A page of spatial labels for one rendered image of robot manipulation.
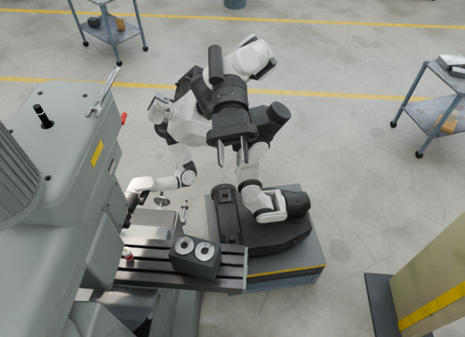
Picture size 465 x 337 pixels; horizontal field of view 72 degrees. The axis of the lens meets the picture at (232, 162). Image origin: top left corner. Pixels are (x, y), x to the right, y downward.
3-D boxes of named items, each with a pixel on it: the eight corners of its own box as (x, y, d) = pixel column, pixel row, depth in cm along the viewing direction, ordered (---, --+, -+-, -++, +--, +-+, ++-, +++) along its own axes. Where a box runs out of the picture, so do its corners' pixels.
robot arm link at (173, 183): (153, 190, 166) (187, 185, 177) (160, 194, 158) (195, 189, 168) (152, 170, 165) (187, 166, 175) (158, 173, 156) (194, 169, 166)
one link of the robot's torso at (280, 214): (279, 197, 228) (281, 186, 218) (286, 222, 215) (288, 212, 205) (250, 201, 226) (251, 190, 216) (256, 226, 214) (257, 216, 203)
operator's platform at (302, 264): (292, 208, 293) (299, 183, 262) (315, 283, 250) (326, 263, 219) (207, 219, 286) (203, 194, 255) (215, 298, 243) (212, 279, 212)
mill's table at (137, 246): (30, 234, 183) (23, 228, 177) (248, 251, 177) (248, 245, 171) (10, 275, 168) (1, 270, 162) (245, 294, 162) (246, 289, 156)
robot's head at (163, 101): (166, 113, 141) (150, 104, 139) (174, 99, 136) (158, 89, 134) (162, 121, 136) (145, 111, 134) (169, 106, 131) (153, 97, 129)
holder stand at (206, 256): (182, 248, 169) (177, 230, 154) (221, 259, 166) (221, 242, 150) (173, 270, 162) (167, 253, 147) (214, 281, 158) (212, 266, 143)
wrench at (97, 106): (111, 68, 110) (111, 66, 109) (123, 68, 109) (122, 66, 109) (86, 117, 94) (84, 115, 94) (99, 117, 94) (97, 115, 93)
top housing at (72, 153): (58, 112, 119) (38, 76, 107) (127, 115, 118) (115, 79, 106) (-13, 225, 90) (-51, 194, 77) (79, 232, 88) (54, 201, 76)
